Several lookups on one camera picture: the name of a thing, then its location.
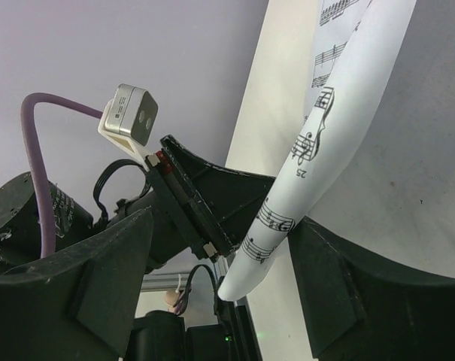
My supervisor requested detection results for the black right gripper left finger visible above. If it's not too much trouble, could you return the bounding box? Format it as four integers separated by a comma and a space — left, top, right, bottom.
0, 210, 153, 360

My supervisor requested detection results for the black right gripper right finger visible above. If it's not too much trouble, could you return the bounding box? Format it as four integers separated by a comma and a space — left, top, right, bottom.
289, 218, 455, 360

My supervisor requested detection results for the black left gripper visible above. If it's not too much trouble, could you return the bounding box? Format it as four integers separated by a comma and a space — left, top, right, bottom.
147, 135, 274, 262

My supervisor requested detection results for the sheet music page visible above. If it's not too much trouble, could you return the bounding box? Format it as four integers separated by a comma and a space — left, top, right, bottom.
217, 0, 415, 301

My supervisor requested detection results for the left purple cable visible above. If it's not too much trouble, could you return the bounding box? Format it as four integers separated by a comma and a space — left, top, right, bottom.
20, 93, 104, 260

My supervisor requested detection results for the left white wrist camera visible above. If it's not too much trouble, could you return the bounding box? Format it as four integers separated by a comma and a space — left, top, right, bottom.
98, 83, 159, 168

